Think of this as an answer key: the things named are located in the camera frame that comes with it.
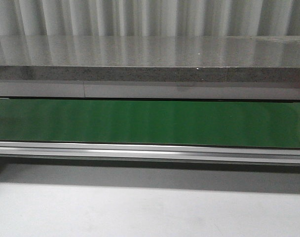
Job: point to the grey stone counter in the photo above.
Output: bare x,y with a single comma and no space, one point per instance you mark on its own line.
194,68

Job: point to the green conveyor belt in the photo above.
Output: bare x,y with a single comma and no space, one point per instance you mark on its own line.
159,130

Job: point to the white pleated curtain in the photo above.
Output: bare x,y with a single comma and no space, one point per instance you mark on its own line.
167,18

